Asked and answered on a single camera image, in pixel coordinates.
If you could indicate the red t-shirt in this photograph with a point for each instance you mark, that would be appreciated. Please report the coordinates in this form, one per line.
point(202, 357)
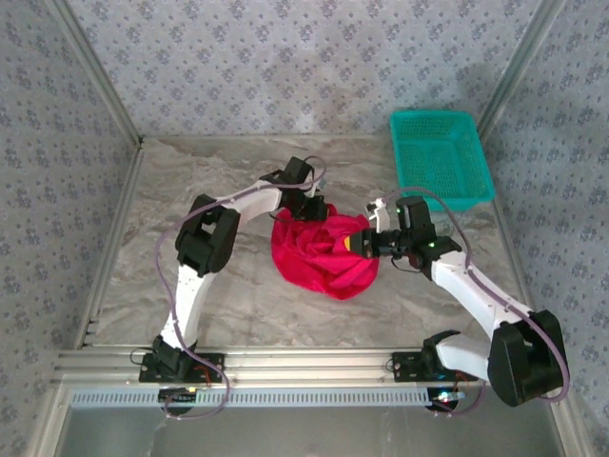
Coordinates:
point(309, 257)

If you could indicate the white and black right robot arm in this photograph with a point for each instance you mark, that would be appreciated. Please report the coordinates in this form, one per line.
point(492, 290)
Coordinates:
point(476, 295)

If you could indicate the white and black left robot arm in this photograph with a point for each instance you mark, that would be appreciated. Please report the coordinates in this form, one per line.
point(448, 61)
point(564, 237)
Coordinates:
point(190, 295)

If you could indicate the teal plastic mesh basket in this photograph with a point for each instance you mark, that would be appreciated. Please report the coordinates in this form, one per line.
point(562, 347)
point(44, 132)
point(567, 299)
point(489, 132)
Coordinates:
point(442, 157)

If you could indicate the small black electronics board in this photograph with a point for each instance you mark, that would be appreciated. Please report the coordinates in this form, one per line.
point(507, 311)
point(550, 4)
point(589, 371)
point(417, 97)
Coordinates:
point(445, 397)
point(178, 396)

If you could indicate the grey metal sheet panel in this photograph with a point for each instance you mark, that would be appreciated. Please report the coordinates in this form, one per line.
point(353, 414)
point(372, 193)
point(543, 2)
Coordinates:
point(309, 433)

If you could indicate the aluminium mounting rail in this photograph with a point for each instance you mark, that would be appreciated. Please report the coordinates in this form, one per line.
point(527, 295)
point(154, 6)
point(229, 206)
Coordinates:
point(309, 366)

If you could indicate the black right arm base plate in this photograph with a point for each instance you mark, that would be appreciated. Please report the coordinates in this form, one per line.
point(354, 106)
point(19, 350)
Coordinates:
point(404, 369)

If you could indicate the aluminium frame post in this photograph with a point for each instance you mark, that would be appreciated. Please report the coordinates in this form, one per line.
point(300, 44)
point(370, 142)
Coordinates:
point(99, 71)
point(517, 71)

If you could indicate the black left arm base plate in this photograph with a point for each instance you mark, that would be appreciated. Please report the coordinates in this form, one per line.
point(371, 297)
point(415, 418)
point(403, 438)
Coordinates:
point(216, 369)

